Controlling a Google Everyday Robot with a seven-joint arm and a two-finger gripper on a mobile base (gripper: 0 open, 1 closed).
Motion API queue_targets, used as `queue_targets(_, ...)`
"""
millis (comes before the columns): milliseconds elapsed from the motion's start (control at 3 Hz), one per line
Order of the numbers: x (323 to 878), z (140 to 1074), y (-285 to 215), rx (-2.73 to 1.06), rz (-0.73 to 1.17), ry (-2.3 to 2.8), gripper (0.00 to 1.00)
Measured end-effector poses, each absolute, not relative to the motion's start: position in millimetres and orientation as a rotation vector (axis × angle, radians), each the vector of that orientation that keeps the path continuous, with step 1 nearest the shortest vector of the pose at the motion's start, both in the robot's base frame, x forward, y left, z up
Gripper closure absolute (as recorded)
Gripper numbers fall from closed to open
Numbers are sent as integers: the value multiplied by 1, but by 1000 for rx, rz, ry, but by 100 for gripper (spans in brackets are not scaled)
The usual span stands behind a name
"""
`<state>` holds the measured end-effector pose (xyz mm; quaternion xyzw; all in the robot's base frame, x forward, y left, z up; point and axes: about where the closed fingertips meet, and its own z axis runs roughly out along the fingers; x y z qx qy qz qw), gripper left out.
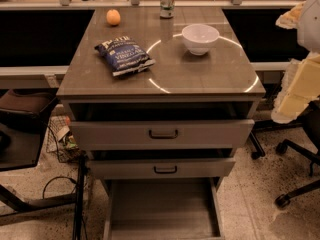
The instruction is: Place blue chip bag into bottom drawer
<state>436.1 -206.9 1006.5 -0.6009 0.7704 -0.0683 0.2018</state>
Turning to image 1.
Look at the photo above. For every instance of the bottom drawer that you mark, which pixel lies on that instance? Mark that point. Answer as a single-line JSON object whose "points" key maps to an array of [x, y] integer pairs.
{"points": [[163, 209]]}

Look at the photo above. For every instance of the wire basket with items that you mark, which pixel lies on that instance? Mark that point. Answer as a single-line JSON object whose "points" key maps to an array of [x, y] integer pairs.
{"points": [[61, 142]]}

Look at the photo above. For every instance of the white ceramic bowl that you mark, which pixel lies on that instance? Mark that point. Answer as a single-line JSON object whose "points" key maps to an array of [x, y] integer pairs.
{"points": [[199, 38]]}

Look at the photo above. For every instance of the green soda can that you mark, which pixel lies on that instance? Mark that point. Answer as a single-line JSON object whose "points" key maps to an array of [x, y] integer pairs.
{"points": [[167, 8]]}

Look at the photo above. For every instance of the drawer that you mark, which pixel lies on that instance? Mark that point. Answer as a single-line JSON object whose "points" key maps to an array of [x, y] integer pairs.
{"points": [[160, 135], [162, 168], [163, 209]]}

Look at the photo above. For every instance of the top drawer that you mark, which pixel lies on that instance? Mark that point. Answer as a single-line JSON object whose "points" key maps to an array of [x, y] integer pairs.
{"points": [[160, 135]]}

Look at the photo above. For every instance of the blue chip bag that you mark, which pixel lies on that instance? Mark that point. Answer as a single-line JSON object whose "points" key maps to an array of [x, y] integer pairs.
{"points": [[124, 56]]}

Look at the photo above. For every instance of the grey drawer cabinet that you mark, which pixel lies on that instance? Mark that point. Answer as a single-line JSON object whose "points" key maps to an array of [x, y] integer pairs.
{"points": [[180, 86]]}

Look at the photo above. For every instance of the orange fruit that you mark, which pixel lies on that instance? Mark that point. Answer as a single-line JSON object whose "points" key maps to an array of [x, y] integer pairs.
{"points": [[113, 17]]}

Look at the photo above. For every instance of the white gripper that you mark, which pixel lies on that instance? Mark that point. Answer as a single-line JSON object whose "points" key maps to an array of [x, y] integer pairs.
{"points": [[310, 25]]}

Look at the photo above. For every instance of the middle drawer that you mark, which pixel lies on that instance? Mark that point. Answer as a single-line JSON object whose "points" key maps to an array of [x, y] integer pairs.
{"points": [[162, 168]]}

